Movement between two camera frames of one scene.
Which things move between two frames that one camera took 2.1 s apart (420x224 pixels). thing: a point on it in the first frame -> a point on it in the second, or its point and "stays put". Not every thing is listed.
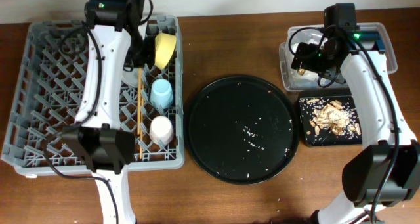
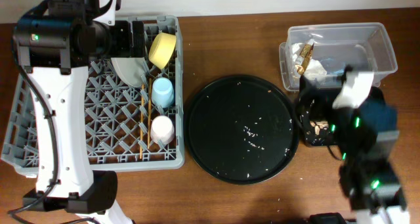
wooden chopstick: x=138 y=100 -> x=149 y=109
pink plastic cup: x=161 y=130 stays put
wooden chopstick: x=141 y=121 stays put
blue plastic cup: x=161 y=94 stays put
